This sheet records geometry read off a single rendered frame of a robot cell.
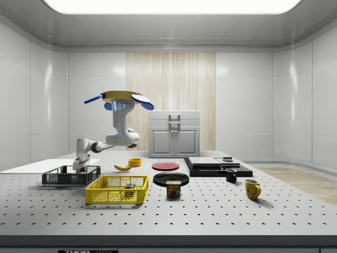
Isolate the black plate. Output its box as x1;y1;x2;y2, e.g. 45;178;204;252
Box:
153;171;190;187

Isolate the dark grey basket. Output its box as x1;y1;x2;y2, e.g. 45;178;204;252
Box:
42;165;102;186

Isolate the puzzle cube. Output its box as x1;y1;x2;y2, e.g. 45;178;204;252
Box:
124;182;136;198

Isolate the yellow mug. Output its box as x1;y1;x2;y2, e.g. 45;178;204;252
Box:
244;179;262;200

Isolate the black mug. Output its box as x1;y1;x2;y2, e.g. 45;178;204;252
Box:
225;168;237;183

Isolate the yellow basket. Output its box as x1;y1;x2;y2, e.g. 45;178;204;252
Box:
85;175;150;205

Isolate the red plate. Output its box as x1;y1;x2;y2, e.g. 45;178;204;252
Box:
152;161;180;171

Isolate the flat-sided can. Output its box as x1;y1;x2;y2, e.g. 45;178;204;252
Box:
166;180;182;198

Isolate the banana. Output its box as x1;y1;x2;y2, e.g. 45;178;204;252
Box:
113;163;133;172

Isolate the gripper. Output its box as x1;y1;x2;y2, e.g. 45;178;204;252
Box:
73;157;90;173

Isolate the white cabinet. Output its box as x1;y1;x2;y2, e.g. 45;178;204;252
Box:
148;110;201;158

